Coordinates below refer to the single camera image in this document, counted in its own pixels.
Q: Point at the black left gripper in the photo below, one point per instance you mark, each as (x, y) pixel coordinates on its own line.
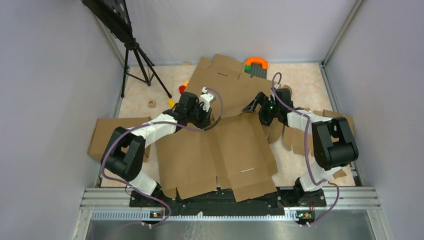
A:
(205, 121)

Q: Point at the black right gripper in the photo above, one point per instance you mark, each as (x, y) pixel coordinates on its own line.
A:
(260, 98)

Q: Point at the large cardboard box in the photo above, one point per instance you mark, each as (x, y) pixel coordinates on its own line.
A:
(234, 155)

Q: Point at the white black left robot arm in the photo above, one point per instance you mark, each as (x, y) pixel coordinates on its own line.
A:
(122, 159)

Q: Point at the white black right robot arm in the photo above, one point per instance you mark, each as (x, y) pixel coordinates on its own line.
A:
(334, 145)

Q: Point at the folded brown cardboard box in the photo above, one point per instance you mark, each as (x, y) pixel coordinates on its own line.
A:
(104, 129)

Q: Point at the small yellow block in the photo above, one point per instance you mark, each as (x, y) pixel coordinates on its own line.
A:
(171, 103)

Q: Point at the flat cardboard blank underneath left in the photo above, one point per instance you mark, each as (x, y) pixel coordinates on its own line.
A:
(226, 76)

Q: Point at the orange green grey toy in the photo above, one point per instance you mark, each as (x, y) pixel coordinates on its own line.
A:
(256, 67)

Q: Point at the small red toy piece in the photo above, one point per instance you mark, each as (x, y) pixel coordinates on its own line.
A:
(182, 89)

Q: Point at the small wooden letter cube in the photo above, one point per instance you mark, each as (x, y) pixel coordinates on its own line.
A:
(151, 104)

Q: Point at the flat cardboard blank at right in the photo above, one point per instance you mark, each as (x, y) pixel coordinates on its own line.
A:
(293, 138)

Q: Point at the black tripod stand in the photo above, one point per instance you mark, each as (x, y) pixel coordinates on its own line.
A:
(114, 14)

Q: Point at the aluminium frame rail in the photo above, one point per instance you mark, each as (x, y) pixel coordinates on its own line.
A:
(351, 213)

